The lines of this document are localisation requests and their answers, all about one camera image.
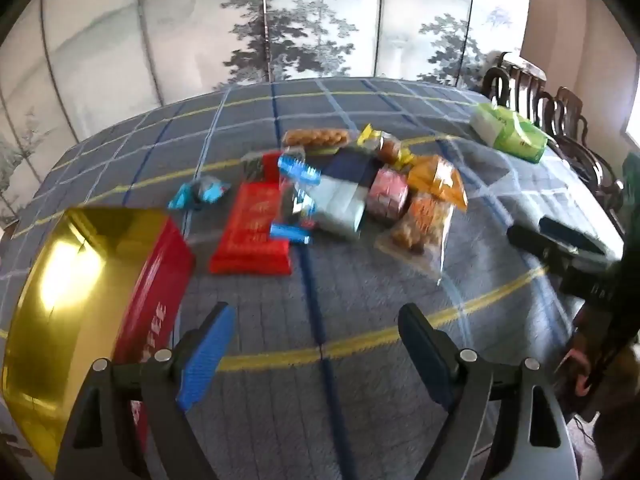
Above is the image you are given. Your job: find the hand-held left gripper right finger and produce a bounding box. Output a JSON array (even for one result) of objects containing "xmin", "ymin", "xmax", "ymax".
[{"xmin": 397, "ymin": 304, "xmax": 576, "ymax": 480}]

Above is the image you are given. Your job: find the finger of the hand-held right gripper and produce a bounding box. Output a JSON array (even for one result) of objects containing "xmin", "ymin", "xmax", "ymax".
[
  {"xmin": 506, "ymin": 224, "xmax": 571, "ymax": 266},
  {"xmin": 539, "ymin": 216, "xmax": 607, "ymax": 257}
]

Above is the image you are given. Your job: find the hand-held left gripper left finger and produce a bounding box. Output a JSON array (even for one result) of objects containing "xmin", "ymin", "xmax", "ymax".
[{"xmin": 52, "ymin": 301, "xmax": 237, "ymax": 480}]

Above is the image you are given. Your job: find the orange snack packet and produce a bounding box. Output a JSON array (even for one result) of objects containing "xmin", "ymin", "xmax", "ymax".
[{"xmin": 407, "ymin": 155, "xmax": 469, "ymax": 211}]

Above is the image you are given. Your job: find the clear peanut bag orange label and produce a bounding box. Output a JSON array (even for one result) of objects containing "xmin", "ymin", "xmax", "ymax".
[{"xmin": 375, "ymin": 192, "xmax": 456, "ymax": 286}]

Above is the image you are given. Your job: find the pink snack packet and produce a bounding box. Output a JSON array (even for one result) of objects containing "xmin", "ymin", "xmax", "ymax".
[{"xmin": 365, "ymin": 166, "xmax": 411, "ymax": 223}]

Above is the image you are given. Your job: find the red tin box gold inside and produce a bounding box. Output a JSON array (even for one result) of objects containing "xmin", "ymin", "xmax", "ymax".
[{"xmin": 0, "ymin": 206, "xmax": 197, "ymax": 476}]

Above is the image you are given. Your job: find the small blue candy wrapper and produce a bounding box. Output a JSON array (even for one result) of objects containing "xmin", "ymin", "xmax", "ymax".
[{"xmin": 167, "ymin": 176, "xmax": 232, "ymax": 211}]

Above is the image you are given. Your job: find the yellow snack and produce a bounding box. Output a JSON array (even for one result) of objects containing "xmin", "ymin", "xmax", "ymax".
[{"xmin": 357, "ymin": 124, "xmax": 416, "ymax": 168}]

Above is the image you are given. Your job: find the grey and navy box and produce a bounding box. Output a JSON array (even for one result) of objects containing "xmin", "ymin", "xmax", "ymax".
[{"xmin": 305, "ymin": 149, "xmax": 381, "ymax": 240}]

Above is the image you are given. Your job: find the clear packet with blue ends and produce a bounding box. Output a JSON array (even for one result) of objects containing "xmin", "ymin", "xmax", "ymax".
[{"xmin": 270, "ymin": 152, "xmax": 321, "ymax": 246}]

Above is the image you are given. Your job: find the clear packet of twisted bread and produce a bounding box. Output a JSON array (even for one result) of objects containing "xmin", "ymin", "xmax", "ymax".
[{"xmin": 282, "ymin": 127, "xmax": 351, "ymax": 151}]

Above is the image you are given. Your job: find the person's right forearm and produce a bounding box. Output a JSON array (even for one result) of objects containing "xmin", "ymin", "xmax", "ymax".
[{"xmin": 592, "ymin": 345, "xmax": 640, "ymax": 480}]

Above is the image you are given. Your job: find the person's right hand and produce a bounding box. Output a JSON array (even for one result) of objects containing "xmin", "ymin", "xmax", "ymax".
[{"xmin": 570, "ymin": 340, "xmax": 606, "ymax": 398}]

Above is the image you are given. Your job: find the green tissue pack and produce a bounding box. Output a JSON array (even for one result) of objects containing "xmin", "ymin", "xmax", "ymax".
[{"xmin": 470, "ymin": 102, "xmax": 548, "ymax": 165}]

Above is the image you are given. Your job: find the painted folding screen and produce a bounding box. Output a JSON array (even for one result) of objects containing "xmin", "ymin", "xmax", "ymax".
[{"xmin": 0, "ymin": 0, "xmax": 531, "ymax": 233}]

